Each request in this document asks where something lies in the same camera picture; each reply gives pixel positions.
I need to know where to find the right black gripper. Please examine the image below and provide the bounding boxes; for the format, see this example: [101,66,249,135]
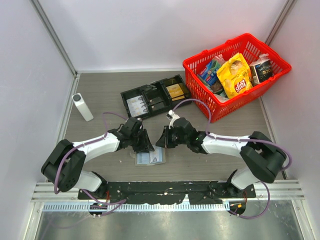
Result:
[156,125,189,149]

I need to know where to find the white cards stack in tray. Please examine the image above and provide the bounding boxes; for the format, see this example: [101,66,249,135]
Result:
[126,95,149,117]

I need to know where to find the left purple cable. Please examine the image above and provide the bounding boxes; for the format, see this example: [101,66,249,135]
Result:
[53,111,130,217]

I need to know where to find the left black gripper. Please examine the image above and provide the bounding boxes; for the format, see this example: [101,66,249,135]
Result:
[129,128,154,154]

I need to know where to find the green sponge pack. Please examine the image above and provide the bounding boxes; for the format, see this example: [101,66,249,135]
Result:
[208,59,221,74]

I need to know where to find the yellow Lays chips bag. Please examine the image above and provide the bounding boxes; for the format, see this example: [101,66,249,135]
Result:
[216,52,253,99]

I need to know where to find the white VIP card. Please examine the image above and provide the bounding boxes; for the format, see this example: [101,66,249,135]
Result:
[149,151,163,164]

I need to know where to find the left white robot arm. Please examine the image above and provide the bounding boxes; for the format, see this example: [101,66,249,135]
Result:
[41,117,155,199]

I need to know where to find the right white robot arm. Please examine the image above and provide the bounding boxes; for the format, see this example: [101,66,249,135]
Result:
[155,117,287,198]

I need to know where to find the red plastic shopping basket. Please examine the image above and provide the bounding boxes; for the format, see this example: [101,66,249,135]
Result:
[182,33,292,123]

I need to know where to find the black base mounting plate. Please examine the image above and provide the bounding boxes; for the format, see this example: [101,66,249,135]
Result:
[88,180,256,205]

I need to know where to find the blue toothpaste box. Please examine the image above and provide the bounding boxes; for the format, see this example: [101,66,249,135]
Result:
[197,62,218,86]

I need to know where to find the black coffee package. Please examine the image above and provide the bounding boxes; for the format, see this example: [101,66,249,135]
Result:
[249,59,274,86]

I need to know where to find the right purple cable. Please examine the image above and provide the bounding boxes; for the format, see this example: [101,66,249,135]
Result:
[171,98,293,221]

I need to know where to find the white cylindrical bottle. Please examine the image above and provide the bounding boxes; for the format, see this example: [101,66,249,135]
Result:
[72,93,94,122]

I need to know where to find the gold cards stack in tray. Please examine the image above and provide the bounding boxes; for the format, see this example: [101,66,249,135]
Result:
[166,83,188,102]

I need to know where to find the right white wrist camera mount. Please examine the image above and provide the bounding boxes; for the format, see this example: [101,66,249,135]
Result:
[166,110,180,129]

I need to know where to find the purple cable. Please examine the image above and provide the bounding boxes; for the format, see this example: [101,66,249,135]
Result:
[171,98,293,221]
[53,111,130,217]

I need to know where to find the black cards stack in tray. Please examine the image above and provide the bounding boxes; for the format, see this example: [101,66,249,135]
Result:
[149,96,166,111]

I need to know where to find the black three-compartment card tray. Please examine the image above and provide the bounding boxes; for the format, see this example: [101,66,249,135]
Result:
[120,74,191,119]

